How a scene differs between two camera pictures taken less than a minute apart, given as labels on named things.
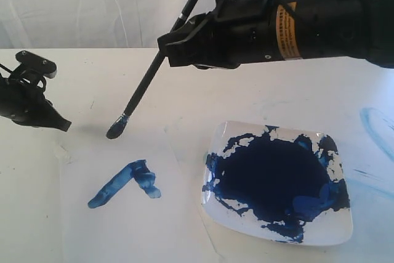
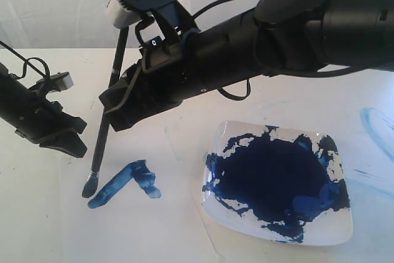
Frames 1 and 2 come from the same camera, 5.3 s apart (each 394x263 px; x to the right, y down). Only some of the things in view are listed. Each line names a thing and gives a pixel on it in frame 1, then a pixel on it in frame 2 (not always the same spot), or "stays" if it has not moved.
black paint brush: [120, 123] → [92, 183]
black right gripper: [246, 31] → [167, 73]
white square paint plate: [277, 184] stays
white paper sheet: [130, 199] stays
